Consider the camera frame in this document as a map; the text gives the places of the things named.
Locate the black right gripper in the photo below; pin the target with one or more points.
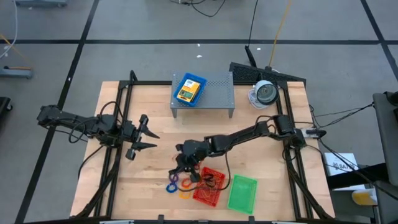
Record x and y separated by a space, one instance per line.
194 151

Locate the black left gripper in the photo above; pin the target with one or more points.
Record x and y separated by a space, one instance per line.
133 135

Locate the orange rubber band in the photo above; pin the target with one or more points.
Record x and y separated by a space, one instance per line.
174 158

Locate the red plastic basket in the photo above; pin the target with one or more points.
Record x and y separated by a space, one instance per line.
211 199

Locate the yellow carded product pack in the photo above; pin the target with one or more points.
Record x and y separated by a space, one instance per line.
188 91

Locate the blue plastic basket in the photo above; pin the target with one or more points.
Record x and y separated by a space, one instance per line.
179 84

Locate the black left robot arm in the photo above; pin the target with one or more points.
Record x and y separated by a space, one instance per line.
93 127

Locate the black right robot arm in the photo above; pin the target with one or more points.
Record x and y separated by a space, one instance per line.
242 137

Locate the orange coil wristband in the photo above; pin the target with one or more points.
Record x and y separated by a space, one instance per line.
183 183

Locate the purple coil wristband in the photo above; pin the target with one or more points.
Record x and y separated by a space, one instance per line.
170 179

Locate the blue coil wristband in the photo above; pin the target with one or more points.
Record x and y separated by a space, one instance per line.
167 188

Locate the yellow coil wristband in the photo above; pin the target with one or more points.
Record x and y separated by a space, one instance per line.
181 195

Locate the grey perforated metal riser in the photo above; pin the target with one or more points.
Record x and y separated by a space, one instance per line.
219 93

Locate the green plastic basket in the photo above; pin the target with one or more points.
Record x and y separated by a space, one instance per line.
242 194

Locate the black perforated mesh panel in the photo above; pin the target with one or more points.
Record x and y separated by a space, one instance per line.
245 73

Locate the white cardboard box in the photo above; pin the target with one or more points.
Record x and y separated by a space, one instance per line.
340 161

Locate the grey stand base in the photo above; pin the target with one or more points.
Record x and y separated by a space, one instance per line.
15 73
40 3

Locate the black floor stand foot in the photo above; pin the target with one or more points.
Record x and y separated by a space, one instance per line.
3 105

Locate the black beam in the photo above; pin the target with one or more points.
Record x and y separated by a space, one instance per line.
357 179

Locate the yellow container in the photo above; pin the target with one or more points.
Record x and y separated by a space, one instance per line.
363 197

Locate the grey cabinet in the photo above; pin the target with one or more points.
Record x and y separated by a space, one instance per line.
387 140

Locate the black aluminium table frame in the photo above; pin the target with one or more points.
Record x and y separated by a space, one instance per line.
146 83

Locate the white round dome camera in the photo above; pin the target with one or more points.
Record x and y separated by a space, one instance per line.
264 93

